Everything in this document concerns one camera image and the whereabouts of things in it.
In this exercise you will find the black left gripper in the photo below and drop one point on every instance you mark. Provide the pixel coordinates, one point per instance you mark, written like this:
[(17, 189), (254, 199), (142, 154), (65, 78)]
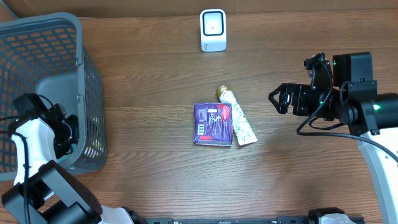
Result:
[(63, 150)]

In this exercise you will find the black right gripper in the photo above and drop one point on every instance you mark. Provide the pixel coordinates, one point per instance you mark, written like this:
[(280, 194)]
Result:
[(301, 93)]

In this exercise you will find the white tube gold cap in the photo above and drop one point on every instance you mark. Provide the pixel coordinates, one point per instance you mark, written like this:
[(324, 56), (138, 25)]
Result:
[(243, 130)]

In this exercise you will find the purple Carefree pad packet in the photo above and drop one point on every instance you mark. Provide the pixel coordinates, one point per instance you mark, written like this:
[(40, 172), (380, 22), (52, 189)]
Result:
[(213, 124)]

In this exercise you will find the teal tissue packet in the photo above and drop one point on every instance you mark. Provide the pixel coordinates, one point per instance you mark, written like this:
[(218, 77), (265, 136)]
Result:
[(66, 157)]

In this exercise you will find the green yellow snack packet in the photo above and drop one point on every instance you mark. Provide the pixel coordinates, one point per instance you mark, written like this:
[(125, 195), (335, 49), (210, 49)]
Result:
[(94, 149)]

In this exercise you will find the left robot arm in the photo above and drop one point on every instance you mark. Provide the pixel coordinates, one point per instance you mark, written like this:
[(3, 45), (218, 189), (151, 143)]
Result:
[(43, 191)]

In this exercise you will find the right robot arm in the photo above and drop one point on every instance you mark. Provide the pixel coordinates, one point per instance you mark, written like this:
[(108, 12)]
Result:
[(342, 101)]

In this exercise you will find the white barcode scanner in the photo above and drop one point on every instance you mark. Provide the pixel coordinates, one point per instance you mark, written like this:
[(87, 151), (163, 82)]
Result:
[(213, 30)]

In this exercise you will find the grey plastic shopping basket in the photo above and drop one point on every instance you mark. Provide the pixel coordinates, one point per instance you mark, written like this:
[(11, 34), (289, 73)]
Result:
[(46, 55)]

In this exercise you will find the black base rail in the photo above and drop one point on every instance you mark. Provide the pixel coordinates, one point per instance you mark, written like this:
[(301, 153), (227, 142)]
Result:
[(314, 216)]

